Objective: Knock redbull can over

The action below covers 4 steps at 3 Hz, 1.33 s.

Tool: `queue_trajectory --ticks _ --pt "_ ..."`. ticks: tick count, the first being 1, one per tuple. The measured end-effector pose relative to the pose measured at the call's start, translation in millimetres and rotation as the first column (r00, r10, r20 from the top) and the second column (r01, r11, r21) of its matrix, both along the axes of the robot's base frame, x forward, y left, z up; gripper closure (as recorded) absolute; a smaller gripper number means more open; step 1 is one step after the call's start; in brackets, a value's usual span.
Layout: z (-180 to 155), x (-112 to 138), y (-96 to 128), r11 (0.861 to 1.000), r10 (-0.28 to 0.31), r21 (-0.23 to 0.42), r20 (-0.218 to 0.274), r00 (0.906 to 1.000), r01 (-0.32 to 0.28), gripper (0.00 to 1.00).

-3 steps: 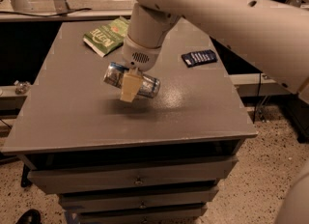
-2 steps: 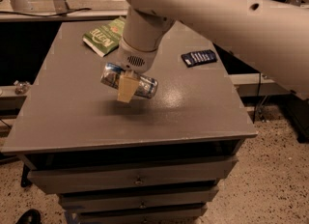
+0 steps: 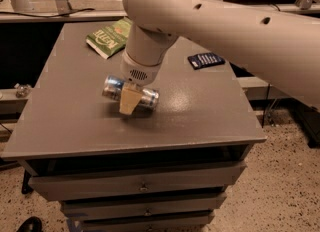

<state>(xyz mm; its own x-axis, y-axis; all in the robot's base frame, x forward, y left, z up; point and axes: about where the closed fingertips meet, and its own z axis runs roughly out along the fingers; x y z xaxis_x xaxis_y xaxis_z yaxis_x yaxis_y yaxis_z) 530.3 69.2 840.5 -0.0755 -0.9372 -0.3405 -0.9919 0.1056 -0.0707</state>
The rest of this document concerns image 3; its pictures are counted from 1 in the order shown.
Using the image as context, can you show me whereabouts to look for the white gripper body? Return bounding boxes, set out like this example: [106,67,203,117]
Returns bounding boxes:
[120,51,160,86]

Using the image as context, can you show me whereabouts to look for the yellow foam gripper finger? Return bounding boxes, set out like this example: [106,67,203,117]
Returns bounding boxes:
[120,82,143,115]

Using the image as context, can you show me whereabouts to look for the silver blue redbull can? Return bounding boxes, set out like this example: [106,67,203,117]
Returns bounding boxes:
[102,75,160,110]

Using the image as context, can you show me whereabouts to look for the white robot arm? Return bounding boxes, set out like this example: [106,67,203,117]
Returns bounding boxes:
[121,0,320,111]

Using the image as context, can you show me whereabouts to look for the green chip bag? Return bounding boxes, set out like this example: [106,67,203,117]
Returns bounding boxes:
[86,17,132,59]

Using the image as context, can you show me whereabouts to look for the dark blue snack packet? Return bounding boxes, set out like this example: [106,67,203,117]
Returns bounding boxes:
[188,52,225,70]

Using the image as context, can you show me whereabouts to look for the grey drawer cabinet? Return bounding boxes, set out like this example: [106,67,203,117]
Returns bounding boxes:
[0,17,268,232]

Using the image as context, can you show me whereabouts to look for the small crumpled foil object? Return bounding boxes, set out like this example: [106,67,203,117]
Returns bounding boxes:
[14,83,32,98]

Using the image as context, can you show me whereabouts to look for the top grey drawer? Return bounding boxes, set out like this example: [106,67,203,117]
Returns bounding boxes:
[29,161,246,201]

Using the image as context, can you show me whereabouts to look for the grey drawer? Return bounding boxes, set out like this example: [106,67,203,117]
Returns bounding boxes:
[81,211,214,232]
[29,161,246,201]
[61,190,226,221]

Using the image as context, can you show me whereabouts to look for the middle grey drawer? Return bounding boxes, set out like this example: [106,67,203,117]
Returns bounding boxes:
[61,190,226,221]

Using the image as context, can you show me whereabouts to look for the bottom grey drawer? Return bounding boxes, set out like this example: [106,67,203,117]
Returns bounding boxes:
[81,211,214,232]

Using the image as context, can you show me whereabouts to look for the black shoe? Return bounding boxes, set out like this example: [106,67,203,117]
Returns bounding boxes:
[16,216,42,232]

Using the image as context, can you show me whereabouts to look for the black cable on rail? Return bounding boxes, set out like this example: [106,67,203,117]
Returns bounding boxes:
[0,7,96,19]

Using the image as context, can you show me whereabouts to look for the grey metal rail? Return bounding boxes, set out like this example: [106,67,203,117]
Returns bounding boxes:
[0,3,320,23]

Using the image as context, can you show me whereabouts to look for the grey metal box bracket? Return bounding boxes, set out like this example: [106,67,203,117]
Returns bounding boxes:
[238,77,288,101]

